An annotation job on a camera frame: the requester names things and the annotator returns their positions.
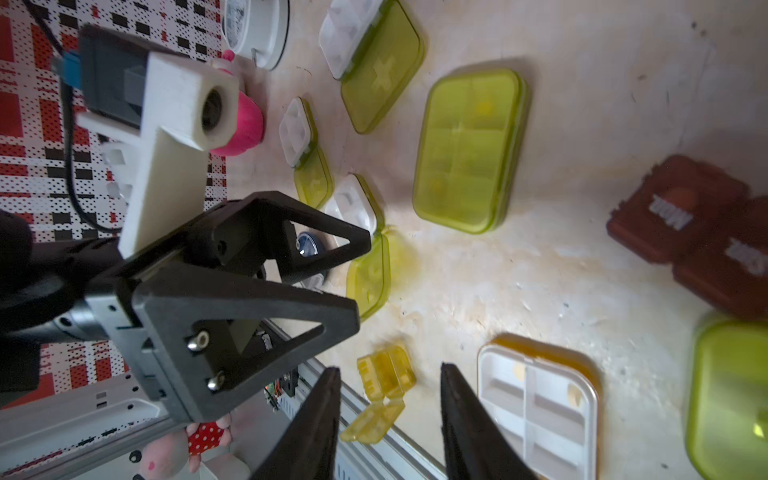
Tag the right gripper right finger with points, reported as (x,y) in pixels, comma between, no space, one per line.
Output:
(474,447)

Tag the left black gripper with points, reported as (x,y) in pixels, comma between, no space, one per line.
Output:
(203,341)

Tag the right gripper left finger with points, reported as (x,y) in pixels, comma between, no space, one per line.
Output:
(307,450)

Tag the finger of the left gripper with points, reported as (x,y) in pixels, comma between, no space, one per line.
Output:
(239,236)

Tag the yellow pillbox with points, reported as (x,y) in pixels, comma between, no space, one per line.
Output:
(545,400)

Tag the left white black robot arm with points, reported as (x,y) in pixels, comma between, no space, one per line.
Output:
(42,295)

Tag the round dark blue tin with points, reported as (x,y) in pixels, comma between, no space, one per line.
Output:
(310,245)

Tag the pink white plush toy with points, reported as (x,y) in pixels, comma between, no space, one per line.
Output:
(250,119)

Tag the pink plush outside cell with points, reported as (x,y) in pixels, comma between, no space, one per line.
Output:
(199,447)

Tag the silver alarm clock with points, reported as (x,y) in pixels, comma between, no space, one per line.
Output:
(256,29)

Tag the small brown pill case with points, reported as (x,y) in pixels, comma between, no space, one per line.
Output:
(704,223)

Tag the aluminium rail front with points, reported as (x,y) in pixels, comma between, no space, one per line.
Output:
(89,433)

